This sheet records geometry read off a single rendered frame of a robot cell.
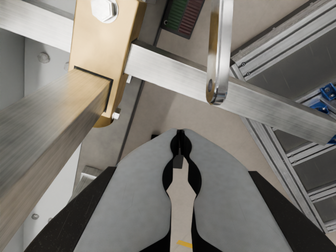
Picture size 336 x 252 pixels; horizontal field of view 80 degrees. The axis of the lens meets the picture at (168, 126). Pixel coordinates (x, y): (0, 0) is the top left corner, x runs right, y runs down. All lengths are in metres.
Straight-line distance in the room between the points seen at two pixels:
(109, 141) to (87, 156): 0.06
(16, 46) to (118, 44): 0.31
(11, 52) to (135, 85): 0.24
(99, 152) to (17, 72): 0.22
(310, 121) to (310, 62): 0.72
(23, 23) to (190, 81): 0.16
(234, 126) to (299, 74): 0.44
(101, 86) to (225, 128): 1.07
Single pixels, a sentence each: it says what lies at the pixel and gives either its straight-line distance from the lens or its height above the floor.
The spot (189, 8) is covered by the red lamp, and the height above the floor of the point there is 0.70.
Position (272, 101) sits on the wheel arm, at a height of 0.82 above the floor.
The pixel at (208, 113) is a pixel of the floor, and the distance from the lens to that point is 1.16.
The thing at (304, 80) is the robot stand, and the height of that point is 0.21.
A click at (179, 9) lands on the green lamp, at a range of 0.32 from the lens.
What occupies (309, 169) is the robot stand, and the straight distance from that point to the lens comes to 1.28.
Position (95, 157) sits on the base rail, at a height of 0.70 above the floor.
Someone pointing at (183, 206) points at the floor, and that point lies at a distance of 1.64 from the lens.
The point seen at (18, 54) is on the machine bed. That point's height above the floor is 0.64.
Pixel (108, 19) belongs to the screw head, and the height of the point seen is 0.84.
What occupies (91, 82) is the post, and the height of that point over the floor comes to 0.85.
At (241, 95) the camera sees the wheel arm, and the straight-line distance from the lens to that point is 0.22.
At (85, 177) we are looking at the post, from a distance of 0.45.
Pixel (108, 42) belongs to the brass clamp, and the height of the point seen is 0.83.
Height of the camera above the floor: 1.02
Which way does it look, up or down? 60 degrees down
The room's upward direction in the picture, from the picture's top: 175 degrees counter-clockwise
